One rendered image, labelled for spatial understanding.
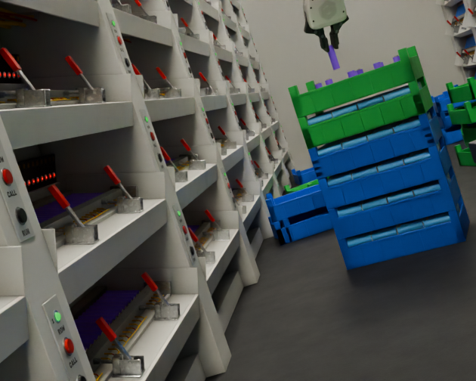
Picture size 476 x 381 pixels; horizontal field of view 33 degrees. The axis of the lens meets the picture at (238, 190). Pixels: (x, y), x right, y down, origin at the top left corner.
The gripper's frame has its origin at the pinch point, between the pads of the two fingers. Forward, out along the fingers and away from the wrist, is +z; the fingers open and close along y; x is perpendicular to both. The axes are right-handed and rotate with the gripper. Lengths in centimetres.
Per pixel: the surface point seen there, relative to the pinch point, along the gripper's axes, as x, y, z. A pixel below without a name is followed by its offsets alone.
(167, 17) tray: 22.1, -36.1, -12.1
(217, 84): 76, -17, 33
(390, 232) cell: -34, -5, 39
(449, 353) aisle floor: -101, -25, 15
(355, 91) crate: -20.7, -2.9, 5.9
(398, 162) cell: -30.4, 1.4, 22.8
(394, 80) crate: -25.1, 5.3, 4.1
